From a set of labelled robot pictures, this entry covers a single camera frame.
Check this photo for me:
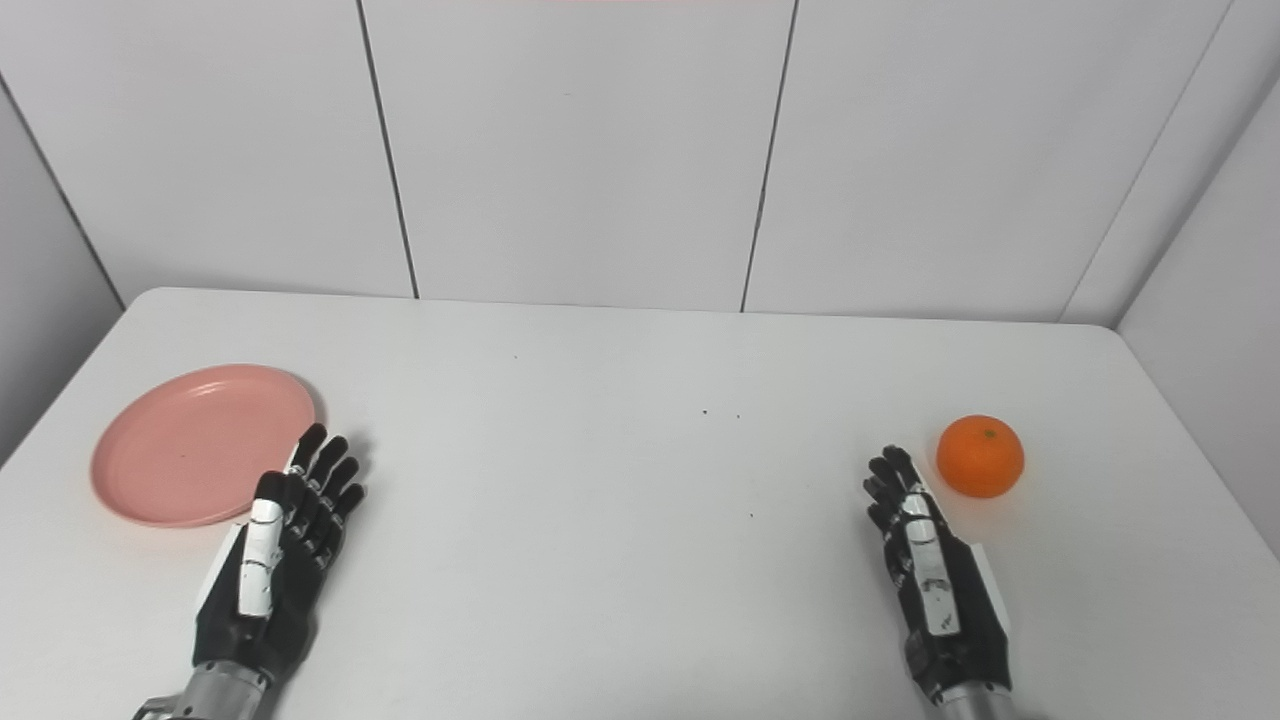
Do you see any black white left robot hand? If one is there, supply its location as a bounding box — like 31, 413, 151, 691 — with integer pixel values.
190, 423, 367, 693

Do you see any pink round plate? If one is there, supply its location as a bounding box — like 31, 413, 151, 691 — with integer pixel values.
90, 364, 318, 529

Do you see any orange fruit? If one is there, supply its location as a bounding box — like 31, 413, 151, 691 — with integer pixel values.
936, 415, 1026, 499

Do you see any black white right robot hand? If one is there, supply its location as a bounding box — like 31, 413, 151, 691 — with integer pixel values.
864, 445, 1014, 698

